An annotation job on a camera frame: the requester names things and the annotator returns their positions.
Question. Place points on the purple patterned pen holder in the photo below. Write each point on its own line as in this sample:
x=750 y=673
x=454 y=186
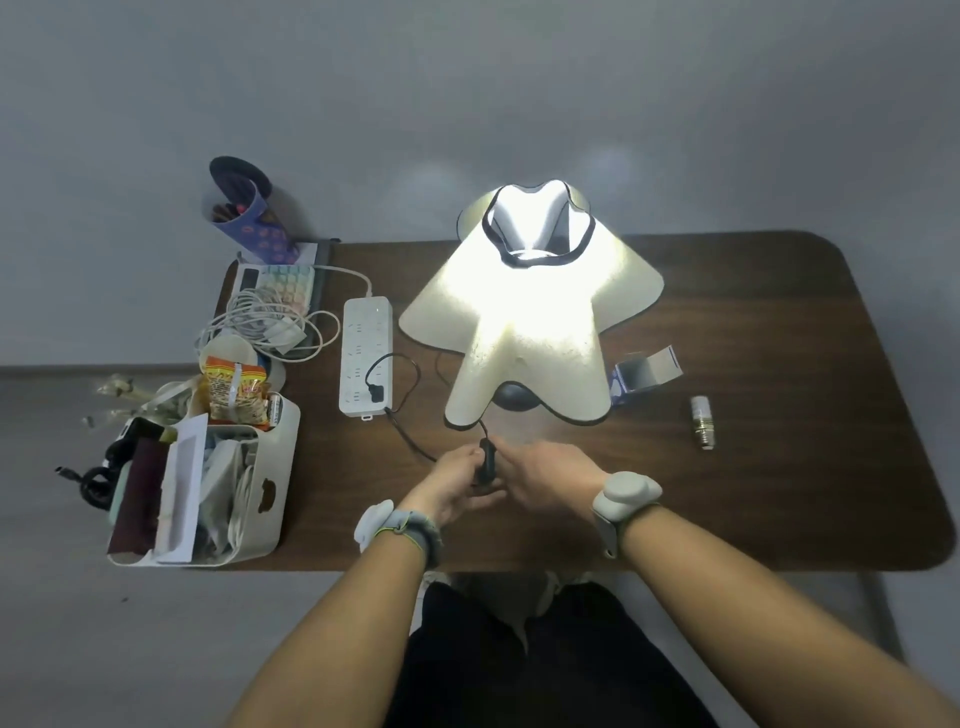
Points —
x=259 y=225

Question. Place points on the open light bulb box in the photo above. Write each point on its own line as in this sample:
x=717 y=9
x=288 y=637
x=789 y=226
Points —
x=637 y=375

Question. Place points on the white round cup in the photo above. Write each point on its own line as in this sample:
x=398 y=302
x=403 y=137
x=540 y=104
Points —
x=225 y=346

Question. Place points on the white storage bin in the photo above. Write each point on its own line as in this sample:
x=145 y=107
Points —
x=274 y=480

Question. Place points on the white envelope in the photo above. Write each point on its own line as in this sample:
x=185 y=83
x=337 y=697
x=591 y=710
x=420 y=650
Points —
x=180 y=487

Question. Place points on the black flat case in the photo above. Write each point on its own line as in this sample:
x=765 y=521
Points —
x=328 y=251

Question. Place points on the dark round lamp base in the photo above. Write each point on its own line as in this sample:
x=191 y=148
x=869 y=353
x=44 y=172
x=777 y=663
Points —
x=517 y=397

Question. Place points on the grey table leg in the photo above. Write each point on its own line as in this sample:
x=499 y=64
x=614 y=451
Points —
x=883 y=619

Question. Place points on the white light bulb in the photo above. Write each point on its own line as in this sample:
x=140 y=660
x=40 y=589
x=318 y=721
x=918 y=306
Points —
x=702 y=420

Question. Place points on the bunch of pens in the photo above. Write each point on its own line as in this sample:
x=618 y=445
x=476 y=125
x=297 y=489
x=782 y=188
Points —
x=225 y=212

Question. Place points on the orange snack packet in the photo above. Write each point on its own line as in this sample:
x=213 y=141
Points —
x=236 y=394

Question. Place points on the white charger adapter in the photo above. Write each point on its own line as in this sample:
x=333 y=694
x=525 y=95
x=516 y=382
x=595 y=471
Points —
x=281 y=337

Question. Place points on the cream wavy lamp shade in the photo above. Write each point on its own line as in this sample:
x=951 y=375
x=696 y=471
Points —
x=525 y=322

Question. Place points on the clear plastic wrapper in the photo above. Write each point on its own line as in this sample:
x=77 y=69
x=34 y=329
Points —
x=142 y=401

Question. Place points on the person's right forearm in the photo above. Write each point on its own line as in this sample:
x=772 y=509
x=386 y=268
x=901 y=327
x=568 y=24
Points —
x=750 y=622

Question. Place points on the person's left forearm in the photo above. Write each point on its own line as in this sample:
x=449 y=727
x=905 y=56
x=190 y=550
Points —
x=337 y=637

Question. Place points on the person's right fingers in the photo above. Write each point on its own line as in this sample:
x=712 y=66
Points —
x=514 y=469

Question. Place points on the white wrist tracker grey band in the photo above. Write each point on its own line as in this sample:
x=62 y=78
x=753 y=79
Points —
x=626 y=491
x=375 y=525

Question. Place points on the black plug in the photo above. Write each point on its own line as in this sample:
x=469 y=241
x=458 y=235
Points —
x=375 y=394

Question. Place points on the pastel keyboard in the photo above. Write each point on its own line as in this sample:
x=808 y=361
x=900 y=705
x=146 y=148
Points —
x=289 y=283

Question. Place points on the person's left hand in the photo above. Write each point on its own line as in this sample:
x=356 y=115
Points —
x=442 y=487

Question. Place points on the white power strip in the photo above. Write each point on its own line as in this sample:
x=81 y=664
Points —
x=365 y=337

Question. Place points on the dark red booklet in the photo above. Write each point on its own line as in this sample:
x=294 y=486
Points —
x=139 y=495

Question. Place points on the person's left fingers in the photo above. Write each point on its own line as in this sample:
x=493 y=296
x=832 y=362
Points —
x=471 y=499

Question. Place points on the person's right hand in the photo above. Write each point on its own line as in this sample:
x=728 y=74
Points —
x=555 y=476

